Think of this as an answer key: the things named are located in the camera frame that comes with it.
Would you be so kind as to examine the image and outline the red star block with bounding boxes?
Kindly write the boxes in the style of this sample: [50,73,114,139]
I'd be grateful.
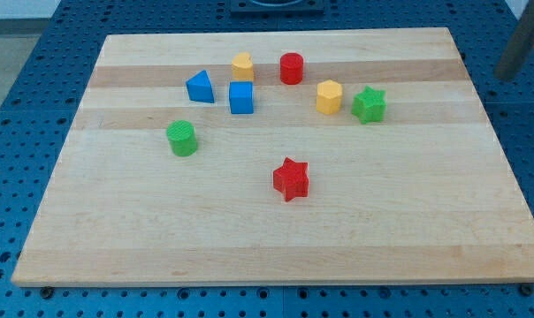
[272,157,309,201]

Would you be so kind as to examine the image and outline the yellow hexagon block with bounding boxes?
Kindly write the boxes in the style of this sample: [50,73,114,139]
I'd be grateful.
[316,79,343,115]

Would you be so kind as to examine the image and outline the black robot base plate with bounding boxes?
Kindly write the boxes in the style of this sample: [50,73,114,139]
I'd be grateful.
[226,0,325,15]

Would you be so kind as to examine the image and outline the green cylinder block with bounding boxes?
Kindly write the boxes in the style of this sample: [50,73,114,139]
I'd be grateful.
[166,120,198,157]

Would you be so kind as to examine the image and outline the wooden board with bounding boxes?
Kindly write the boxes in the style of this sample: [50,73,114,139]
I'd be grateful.
[11,27,534,287]

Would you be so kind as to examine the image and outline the yellow heart block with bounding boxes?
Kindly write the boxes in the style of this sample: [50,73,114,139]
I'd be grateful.
[232,52,255,82]

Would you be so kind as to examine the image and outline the blue cube block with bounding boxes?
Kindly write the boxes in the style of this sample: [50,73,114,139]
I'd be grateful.
[228,81,254,114]

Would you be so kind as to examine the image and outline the blue triangle block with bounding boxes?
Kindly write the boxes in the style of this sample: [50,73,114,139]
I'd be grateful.
[186,70,215,103]

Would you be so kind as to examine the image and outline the red cylinder block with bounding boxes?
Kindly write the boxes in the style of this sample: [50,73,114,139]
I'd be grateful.
[279,52,304,85]

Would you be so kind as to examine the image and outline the green star block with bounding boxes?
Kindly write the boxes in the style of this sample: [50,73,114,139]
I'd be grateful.
[351,86,386,125]

